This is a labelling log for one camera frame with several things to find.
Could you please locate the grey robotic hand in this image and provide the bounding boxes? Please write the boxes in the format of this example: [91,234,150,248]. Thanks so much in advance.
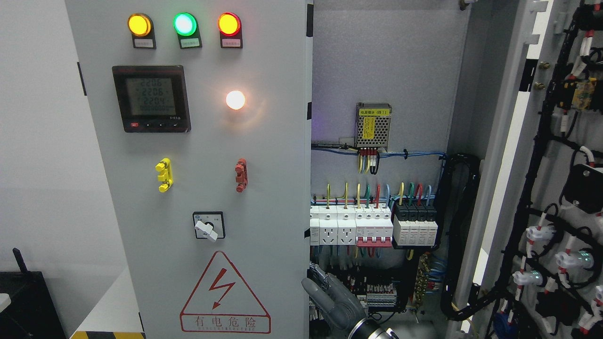
[301,263,368,339]

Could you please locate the black box on left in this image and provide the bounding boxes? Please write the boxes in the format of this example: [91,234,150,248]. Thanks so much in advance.
[0,248,66,339]

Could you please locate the yellow indicator lamp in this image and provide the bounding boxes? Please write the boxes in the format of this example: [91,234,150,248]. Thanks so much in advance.
[127,13,153,37]

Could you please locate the red terminal clip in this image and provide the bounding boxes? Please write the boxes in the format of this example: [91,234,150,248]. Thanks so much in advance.
[235,158,248,193]

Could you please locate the white glowing indicator lamp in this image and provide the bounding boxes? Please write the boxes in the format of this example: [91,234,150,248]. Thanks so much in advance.
[225,90,246,110]

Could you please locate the white rotary selector switch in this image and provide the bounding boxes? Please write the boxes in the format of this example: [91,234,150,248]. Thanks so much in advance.
[192,211,225,242]

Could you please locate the black digital power meter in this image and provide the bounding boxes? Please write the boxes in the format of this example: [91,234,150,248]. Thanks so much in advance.
[112,65,190,133]

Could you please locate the perforated metal power supply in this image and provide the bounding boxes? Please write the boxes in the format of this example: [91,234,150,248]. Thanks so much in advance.
[355,102,392,149]

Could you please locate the yellow terminal clip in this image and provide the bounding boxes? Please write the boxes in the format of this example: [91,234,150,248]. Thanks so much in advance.
[155,157,174,193]

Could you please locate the green indicator lamp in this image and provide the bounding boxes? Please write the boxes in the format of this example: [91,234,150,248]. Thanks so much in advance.
[172,12,197,37]

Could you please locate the black cable conduit right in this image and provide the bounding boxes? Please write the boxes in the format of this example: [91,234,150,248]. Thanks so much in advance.
[436,153,500,323]

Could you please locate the red indicator lamp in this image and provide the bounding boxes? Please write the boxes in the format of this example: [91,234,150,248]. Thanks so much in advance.
[218,12,242,36]

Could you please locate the black surge protector module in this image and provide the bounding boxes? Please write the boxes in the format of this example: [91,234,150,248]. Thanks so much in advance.
[392,203,440,249]

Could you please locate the grey cabinet door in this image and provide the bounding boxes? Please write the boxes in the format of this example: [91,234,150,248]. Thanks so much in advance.
[66,0,312,339]
[440,0,602,339]

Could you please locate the white socket breaker row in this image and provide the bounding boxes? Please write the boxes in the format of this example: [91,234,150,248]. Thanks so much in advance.
[310,204,393,248]

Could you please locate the red electric hazard sticker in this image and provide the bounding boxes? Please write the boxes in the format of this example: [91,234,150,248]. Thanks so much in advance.
[179,251,271,333]

